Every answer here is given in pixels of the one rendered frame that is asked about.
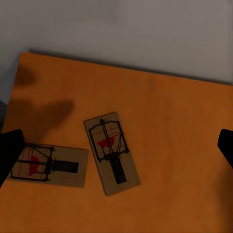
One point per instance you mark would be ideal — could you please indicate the mousetrap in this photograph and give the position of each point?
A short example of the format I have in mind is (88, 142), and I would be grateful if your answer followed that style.
(112, 153)
(50, 165)

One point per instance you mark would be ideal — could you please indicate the cabinet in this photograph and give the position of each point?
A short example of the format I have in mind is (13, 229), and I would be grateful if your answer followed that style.
(171, 124)

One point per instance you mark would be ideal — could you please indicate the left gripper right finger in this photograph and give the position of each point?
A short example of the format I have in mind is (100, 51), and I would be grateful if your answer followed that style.
(225, 144)

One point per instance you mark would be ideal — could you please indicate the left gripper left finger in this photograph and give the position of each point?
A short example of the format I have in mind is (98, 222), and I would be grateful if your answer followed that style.
(12, 145)

